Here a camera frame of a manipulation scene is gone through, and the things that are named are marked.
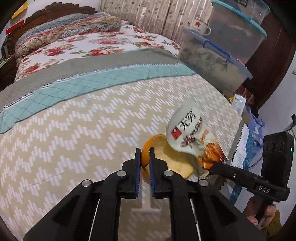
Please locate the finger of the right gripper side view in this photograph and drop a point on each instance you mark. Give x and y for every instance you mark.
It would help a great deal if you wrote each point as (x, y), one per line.
(238, 176)

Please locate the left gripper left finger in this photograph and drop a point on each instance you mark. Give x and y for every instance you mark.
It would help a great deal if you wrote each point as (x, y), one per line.
(91, 210)

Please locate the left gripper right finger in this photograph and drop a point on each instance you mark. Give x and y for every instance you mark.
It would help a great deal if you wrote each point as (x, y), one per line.
(198, 211)

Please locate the orange peel half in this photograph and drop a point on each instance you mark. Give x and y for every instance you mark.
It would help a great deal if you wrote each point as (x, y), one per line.
(175, 161)

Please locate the white snack wrapper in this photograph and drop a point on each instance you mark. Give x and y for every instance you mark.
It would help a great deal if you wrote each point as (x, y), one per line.
(187, 132)

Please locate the person right hand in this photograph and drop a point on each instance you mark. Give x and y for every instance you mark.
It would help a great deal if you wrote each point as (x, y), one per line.
(258, 212)

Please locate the blue cloth bundle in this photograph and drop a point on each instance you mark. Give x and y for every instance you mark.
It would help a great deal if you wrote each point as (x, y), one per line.
(256, 128)

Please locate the chevron patterned bed quilt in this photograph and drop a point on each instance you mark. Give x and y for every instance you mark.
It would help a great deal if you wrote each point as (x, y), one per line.
(83, 118)

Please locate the lower clear storage bin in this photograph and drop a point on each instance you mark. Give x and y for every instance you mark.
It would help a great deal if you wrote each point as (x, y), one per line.
(212, 63)

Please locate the clear storage bin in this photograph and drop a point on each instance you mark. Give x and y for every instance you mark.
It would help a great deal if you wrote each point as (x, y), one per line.
(234, 32)
(212, 63)

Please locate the upper clear storage bin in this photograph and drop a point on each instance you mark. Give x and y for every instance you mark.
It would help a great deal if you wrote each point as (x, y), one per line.
(234, 32)

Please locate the white enamel star mug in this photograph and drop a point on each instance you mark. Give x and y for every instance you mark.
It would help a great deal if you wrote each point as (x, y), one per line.
(200, 27)

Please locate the floral bed sheet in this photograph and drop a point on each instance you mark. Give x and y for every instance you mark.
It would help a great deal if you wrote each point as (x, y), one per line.
(128, 38)

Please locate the beige leaf pattern curtain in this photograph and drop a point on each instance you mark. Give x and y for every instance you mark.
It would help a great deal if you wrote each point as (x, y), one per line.
(164, 17)

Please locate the folded patchwork floral quilt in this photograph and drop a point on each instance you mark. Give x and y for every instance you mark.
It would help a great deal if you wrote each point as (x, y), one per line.
(63, 27)

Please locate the carved wooden headboard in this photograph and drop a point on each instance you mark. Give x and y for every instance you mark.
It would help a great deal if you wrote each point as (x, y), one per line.
(49, 13)

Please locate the yellow red wall calendar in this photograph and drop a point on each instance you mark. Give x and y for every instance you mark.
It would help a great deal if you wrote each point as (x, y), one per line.
(17, 19)

